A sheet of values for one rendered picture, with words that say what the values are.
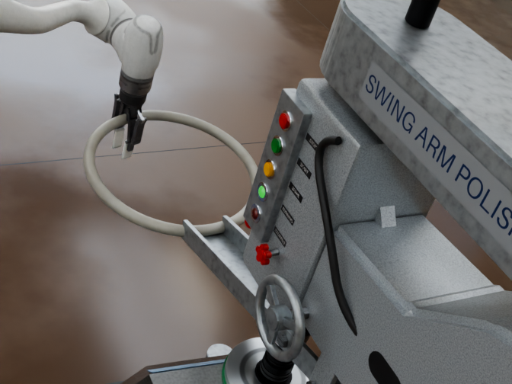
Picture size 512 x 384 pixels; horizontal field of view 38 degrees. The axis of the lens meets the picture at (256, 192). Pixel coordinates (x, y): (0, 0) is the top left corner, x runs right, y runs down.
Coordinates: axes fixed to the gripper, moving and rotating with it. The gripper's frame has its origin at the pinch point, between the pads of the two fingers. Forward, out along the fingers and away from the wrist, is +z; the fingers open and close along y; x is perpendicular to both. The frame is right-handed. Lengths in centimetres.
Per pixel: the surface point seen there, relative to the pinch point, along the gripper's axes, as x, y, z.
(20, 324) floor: -22, -10, 85
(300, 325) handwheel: -35, 96, -49
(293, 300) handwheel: -35, 92, -51
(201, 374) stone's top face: -29, 77, -5
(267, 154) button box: -25, 70, -61
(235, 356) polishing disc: -21, 78, -7
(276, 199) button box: -26, 76, -56
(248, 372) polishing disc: -22, 83, -8
